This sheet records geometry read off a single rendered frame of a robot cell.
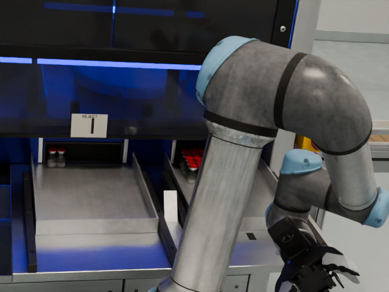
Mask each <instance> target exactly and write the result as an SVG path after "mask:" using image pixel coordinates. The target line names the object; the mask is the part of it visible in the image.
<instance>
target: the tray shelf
mask: <svg viewBox="0 0 389 292"><path fill-rule="evenodd" d="M139 166H140V169H141V171H147V174H148V176H149V179H150V181H151V184H152V187H153V190H154V192H155V194H156V197H157V200H158V202H159V205H160V208H161V210H162V212H163V215H164V191H166V188H165V186H164V183H163V181H162V178H161V177H162V172H163V171H166V170H165V168H164V166H163V165H139ZM23 171H30V172H31V165H30V164H11V165H10V218H11V253H12V282H34V281H51V280H83V279H115V278H147V277H164V276H170V275H171V271H172V267H171V264H170V261H169V259H168V256H167V253H166V250H165V248H164V245H163V242H162V239H161V237H160V234H159V231H158V229H157V232H147V233H88V234H58V235H36V233H35V243H36V259H37V273H28V272H27V251H26V239H25V217H24V194H23ZM31 188H32V178H31ZM32 203H33V194H32ZM33 212H34V203H33ZM308 219H309V220H310V222H311V223H312V224H313V226H314V227H315V229H316V230H317V231H318V233H319V234H320V235H321V237H322V238H323V240H324V241H325V242H326V244H327V245H328V246H330V247H333V246H332V244H331V243H330V241H329V240H328V239H327V238H326V236H325V235H324V233H323V232H322V230H320V228H319V227H318V225H317V224H316V223H315V221H314V220H313V219H312V217H311V216H310V215H309V217H308ZM34 228H35V218H34ZM246 233H253V234H254V236H255V238H256V240H249V238H248V236H247V234H246ZM276 250H277V248H276V245H275V244H274V242H273V240H272V238H271V236H270V235H269V233H268V231H267V230H265V231H239V233H238V237H237V240H236V244H235V247H234V251H233V255H232V259H231V262H230V265H229V269H228V272H227V275H228V274H245V273H277V272H281V271H282V269H283V267H284V261H283V260H282V258H281V257H280V255H277V254H276V253H275V252H276Z"/></svg>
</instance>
